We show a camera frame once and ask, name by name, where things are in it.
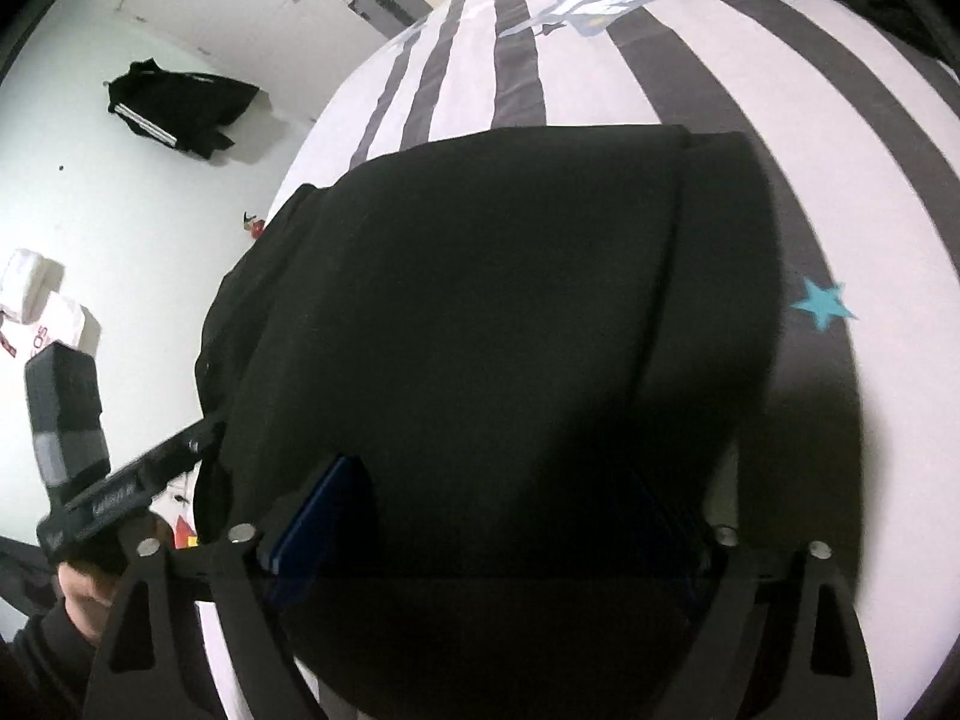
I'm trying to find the grey suitcase with black trim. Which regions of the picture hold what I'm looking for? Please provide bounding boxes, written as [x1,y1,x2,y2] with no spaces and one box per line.
[351,0,436,40]

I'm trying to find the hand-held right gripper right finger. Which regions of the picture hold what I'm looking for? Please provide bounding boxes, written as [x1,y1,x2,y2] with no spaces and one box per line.
[636,463,880,720]

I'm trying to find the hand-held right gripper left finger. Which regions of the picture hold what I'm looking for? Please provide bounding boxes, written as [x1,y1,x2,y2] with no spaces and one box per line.
[81,452,377,720]

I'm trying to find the person's left forearm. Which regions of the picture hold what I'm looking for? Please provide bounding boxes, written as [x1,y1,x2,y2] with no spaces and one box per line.
[0,536,102,720]

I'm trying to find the black pants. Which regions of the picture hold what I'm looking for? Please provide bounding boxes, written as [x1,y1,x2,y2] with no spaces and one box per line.
[191,124,785,720]

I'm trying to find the person's left hand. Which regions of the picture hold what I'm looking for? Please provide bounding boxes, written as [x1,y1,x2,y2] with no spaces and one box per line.
[56,559,122,647]

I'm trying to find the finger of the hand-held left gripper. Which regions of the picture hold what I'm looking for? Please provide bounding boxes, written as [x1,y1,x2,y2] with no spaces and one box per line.
[109,418,227,500]

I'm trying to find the black jacket with white stripes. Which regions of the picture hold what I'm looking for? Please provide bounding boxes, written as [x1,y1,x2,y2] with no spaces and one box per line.
[105,56,260,160]

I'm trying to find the white hanging wall bag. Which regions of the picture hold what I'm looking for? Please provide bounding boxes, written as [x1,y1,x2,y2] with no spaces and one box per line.
[0,246,88,362]

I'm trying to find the bed with striped bedding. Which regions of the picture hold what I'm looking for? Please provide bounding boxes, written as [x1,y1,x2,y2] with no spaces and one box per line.
[191,0,960,720]

